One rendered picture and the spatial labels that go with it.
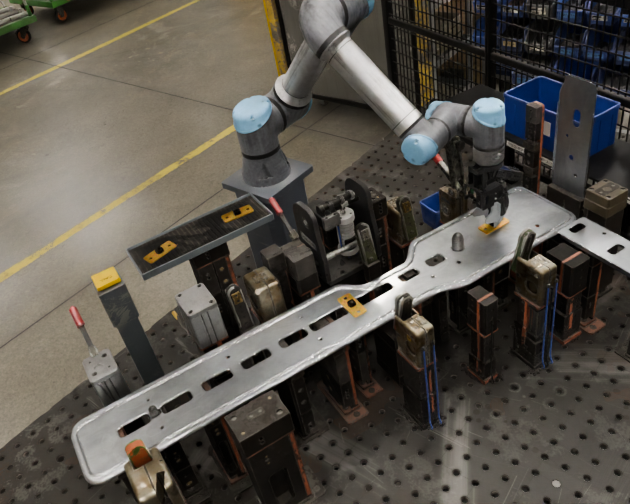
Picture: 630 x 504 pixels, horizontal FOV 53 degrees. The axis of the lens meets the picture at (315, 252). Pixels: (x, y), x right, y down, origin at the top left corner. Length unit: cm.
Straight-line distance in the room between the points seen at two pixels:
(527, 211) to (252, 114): 81
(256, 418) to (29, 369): 214
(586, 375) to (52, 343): 252
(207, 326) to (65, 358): 184
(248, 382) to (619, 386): 95
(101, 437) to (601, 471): 113
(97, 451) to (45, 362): 191
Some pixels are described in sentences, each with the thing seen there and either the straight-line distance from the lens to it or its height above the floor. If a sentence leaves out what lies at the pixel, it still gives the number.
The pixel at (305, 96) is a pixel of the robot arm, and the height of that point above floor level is 131.
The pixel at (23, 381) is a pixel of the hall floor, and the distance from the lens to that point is 335.
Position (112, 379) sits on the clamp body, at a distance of 156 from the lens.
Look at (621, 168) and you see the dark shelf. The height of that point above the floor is 103.
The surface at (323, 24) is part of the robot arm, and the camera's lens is 155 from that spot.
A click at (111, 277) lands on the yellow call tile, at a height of 116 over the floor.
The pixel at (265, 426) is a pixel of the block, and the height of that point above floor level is 103.
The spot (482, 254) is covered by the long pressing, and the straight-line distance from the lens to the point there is 171.
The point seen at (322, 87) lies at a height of 24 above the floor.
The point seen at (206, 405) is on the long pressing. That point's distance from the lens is 147.
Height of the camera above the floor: 209
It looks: 38 degrees down
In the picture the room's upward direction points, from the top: 12 degrees counter-clockwise
